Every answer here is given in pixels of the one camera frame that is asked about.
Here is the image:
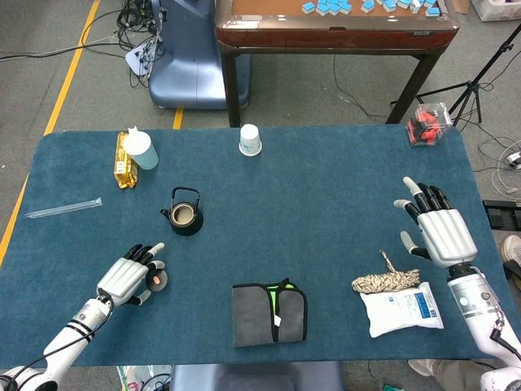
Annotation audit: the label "black lid with orange knob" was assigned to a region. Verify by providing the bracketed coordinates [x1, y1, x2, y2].
[145, 268, 169, 292]

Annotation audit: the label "white packet blue print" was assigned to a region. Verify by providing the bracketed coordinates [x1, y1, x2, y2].
[360, 281, 445, 339]

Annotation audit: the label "clear box red black parts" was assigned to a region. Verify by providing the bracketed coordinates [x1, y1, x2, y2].
[405, 103, 454, 148]

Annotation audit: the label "white paper cup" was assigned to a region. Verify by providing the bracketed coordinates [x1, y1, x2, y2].
[238, 124, 263, 157]

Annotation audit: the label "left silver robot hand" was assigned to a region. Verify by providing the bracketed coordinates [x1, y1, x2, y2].
[96, 242, 167, 307]

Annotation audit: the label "white storage box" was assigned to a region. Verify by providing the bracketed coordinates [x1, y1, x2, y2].
[471, 0, 521, 22]

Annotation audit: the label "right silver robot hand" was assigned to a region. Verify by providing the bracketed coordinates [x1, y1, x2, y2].
[393, 176, 479, 269]

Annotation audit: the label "light blue plastic cup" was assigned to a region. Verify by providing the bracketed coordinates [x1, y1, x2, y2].
[124, 126, 160, 170]

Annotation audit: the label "grey trouser leg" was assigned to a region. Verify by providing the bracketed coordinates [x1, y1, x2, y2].
[431, 358, 489, 391]

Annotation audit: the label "printed plastic bag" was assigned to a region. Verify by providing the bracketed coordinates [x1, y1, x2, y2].
[116, 365, 172, 391]

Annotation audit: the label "black teapot with handle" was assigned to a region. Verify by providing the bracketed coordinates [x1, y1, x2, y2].
[160, 187, 204, 236]

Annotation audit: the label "white power strip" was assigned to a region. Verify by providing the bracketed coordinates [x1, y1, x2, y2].
[125, 38, 158, 77]

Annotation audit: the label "black tripod stand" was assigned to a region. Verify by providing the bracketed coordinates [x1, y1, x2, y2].
[390, 24, 521, 127]

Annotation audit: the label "blue felt table mat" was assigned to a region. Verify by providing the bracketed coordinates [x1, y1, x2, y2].
[0, 124, 510, 370]

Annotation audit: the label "clear plastic tube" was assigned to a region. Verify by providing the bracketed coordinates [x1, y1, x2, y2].
[24, 197, 103, 220]

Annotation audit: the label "white charger with cable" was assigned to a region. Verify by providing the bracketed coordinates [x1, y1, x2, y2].
[490, 140, 521, 195]

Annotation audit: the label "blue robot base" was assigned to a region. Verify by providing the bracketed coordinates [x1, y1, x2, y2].
[148, 0, 252, 110]

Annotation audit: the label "grey folded towel black trim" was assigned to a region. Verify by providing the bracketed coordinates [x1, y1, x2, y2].
[232, 278, 309, 349]

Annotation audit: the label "black cable bundle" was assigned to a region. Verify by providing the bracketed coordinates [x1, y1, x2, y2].
[81, 0, 166, 89]

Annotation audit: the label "gold foil packet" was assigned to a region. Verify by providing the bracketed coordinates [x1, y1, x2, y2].
[113, 130, 140, 190]

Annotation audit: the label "brown mahjong table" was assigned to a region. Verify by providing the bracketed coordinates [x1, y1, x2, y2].
[214, 0, 461, 127]

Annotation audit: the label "black foot pedal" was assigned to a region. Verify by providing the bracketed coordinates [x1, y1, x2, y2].
[482, 199, 521, 231]

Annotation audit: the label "light sneaker shoe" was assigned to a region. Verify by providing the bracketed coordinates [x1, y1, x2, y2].
[408, 358, 439, 378]
[500, 235, 521, 268]

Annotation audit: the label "braided beige rope bundle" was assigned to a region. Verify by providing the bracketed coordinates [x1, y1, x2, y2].
[351, 248, 421, 295]

